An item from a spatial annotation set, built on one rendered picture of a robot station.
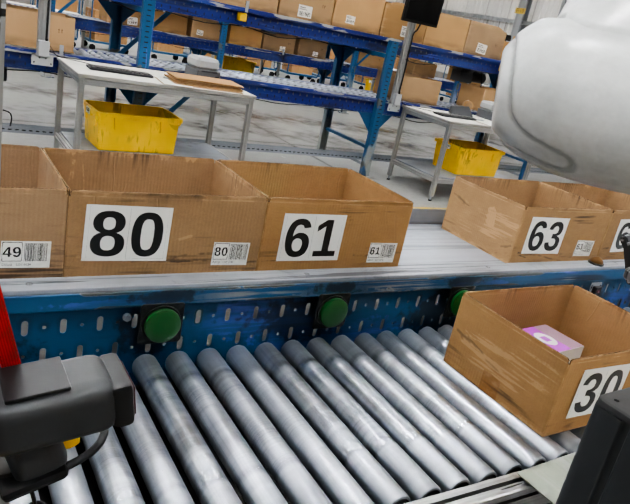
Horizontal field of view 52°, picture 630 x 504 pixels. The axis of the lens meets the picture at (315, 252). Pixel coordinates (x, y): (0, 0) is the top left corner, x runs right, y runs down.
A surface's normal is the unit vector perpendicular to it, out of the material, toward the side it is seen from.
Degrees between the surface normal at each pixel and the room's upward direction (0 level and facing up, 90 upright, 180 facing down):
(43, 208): 90
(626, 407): 0
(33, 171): 90
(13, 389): 8
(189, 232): 91
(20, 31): 90
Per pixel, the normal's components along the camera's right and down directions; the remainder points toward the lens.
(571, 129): -0.51, 0.48
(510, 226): -0.84, 0.02
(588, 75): -0.33, -0.08
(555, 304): 0.50, 0.38
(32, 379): 0.07, -0.91
